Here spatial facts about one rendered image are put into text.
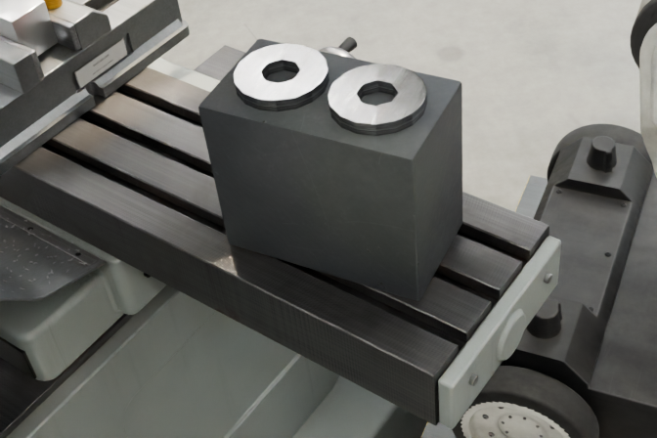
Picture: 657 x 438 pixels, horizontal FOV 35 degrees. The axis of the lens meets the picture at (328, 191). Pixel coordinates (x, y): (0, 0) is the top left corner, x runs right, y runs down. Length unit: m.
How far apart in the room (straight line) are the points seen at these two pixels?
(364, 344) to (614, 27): 2.18
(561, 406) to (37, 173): 0.72
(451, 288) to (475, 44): 2.00
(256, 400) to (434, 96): 0.85
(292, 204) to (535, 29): 2.11
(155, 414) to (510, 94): 1.61
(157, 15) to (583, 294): 0.70
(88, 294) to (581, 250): 0.72
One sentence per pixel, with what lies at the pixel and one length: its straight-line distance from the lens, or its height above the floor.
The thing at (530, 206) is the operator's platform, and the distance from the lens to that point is 1.91.
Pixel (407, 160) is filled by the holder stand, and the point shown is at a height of 1.13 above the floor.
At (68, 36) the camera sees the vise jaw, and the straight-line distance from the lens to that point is 1.30.
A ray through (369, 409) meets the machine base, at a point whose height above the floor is 0.20.
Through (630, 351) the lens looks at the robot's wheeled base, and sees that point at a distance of 1.49.
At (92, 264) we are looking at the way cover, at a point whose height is 0.87.
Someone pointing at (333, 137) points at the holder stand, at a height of 1.13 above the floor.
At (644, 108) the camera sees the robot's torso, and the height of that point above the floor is 0.94.
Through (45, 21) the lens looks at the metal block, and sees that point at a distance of 1.31.
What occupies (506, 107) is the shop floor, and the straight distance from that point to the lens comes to 2.77.
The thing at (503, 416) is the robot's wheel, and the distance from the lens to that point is 1.47.
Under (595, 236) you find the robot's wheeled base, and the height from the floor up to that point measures 0.59.
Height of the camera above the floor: 1.72
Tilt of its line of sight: 43 degrees down
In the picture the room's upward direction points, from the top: 7 degrees counter-clockwise
